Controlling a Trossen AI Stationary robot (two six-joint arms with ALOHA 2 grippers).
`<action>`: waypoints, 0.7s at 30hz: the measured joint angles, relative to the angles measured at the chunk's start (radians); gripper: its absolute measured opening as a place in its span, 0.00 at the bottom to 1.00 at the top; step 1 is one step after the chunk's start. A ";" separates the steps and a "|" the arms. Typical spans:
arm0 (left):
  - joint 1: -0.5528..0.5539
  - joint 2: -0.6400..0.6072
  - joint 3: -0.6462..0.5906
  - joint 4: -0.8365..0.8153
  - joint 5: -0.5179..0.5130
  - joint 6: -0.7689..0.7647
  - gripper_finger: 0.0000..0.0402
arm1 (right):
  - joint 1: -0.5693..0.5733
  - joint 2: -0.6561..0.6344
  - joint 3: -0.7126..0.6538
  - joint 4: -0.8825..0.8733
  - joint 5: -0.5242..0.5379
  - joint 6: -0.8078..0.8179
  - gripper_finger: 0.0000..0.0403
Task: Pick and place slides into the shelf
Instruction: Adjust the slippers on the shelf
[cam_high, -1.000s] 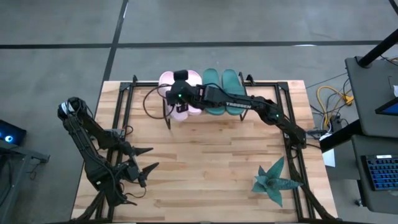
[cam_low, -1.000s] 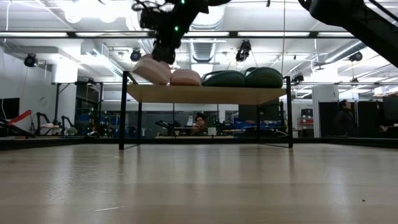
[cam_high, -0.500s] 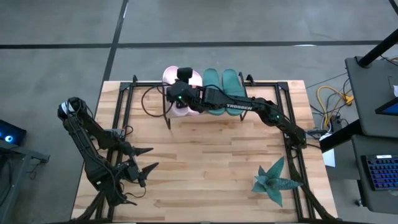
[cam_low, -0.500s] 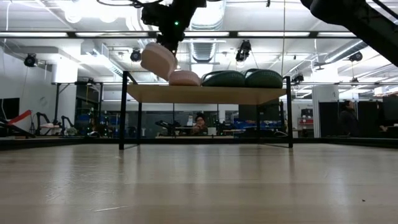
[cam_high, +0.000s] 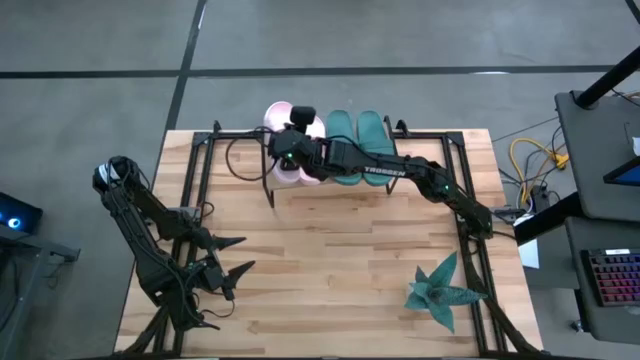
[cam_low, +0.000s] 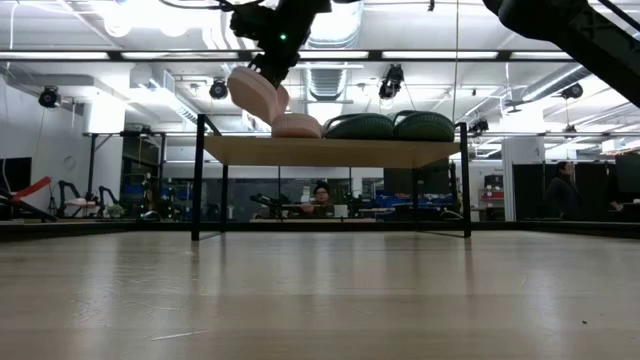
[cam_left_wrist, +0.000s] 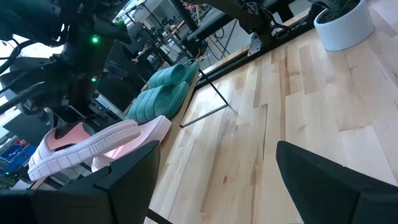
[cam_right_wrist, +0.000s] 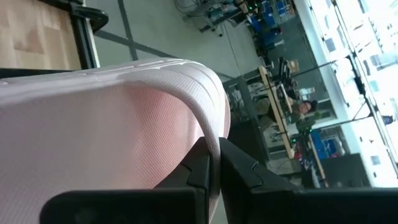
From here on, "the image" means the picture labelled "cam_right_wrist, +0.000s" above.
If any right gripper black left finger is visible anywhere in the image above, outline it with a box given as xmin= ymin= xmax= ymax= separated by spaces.
xmin=155 ymin=136 xmax=215 ymax=190

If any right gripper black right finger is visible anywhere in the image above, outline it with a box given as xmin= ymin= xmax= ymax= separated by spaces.
xmin=219 ymin=137 xmax=295 ymax=224

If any pink rubber slide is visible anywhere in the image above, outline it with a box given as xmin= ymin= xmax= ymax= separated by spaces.
xmin=0 ymin=57 xmax=231 ymax=224

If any black partition panel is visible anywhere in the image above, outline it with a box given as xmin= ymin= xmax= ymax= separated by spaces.
xmin=228 ymin=119 xmax=270 ymax=164
xmin=320 ymin=152 xmax=373 ymax=189

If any long wooden desk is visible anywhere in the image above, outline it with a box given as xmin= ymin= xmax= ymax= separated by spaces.
xmin=306 ymin=133 xmax=330 ymax=189
xmin=257 ymin=65 xmax=296 ymax=160

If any person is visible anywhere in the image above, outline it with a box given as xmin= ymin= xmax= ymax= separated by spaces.
xmin=254 ymin=96 xmax=320 ymax=125

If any grey metal table frame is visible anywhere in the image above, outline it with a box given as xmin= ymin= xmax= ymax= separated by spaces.
xmin=222 ymin=74 xmax=261 ymax=125

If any grey metal cart frame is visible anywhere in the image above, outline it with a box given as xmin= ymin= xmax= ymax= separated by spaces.
xmin=174 ymin=0 xmax=249 ymax=37

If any black aluminium table frame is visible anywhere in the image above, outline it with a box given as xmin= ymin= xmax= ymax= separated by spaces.
xmin=37 ymin=0 xmax=109 ymax=70

